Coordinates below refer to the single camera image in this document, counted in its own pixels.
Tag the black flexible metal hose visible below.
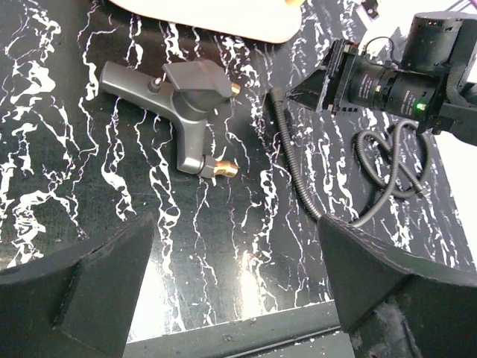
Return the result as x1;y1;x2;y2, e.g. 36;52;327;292
268;87;433;229

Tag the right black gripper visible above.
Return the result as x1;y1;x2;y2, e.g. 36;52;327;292
286;40;445;122

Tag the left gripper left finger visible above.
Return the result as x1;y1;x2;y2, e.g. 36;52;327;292
1;213;155;357

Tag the grey faucet valve fitting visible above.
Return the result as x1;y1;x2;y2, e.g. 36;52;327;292
99;60;241;178

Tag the black marble pattern mat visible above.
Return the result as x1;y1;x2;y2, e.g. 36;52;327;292
1;1;473;342

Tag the pink three-tier shelf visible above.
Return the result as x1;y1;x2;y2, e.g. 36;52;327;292
112;0;304;44

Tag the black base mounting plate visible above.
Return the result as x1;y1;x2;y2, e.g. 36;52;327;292
123;301;354;357

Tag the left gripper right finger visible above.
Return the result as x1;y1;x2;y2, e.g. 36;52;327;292
318;215;476;357

